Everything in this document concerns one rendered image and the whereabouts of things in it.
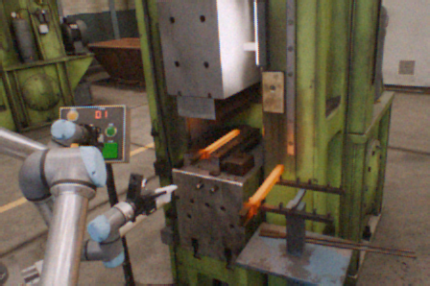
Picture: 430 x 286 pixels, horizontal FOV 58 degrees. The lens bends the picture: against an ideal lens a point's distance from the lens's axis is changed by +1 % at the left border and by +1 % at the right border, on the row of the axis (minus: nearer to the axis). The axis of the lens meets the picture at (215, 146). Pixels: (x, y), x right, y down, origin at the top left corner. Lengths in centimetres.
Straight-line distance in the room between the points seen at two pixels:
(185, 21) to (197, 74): 22
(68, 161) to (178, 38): 80
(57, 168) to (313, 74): 100
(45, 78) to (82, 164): 528
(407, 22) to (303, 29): 521
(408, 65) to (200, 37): 543
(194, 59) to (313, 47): 48
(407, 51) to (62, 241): 622
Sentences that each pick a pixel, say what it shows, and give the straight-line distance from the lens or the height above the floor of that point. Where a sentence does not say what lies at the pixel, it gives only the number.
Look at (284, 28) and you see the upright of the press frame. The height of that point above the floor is 152.
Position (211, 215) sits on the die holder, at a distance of 181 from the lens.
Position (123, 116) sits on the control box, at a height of 115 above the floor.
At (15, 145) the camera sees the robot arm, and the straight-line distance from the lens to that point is 138.
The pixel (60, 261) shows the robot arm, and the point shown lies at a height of 111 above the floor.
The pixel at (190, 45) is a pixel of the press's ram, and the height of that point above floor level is 148.
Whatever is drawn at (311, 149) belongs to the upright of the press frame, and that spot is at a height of 103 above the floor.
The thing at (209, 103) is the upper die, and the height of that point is 124.
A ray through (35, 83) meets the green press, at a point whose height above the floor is 65.
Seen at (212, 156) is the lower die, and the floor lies 99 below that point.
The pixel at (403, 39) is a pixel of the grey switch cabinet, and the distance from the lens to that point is 676.
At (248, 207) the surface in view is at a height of 98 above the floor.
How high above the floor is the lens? 167
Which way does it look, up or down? 22 degrees down
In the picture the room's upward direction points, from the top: 5 degrees counter-clockwise
